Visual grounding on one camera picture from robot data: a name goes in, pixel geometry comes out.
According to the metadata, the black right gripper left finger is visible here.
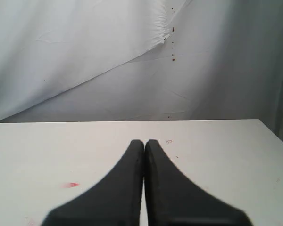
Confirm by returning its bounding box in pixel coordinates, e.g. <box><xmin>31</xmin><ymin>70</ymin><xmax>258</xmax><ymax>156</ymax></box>
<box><xmin>42</xmin><ymin>140</ymin><xmax>143</xmax><ymax>226</ymax></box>

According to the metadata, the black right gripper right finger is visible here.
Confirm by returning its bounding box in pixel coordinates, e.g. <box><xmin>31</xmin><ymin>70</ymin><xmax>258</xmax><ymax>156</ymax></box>
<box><xmin>144</xmin><ymin>140</ymin><xmax>251</xmax><ymax>226</ymax></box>

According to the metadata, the white backdrop cloth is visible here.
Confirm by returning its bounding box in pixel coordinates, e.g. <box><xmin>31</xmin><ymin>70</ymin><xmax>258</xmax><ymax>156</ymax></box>
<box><xmin>0</xmin><ymin>0</ymin><xmax>283</xmax><ymax>141</ymax></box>

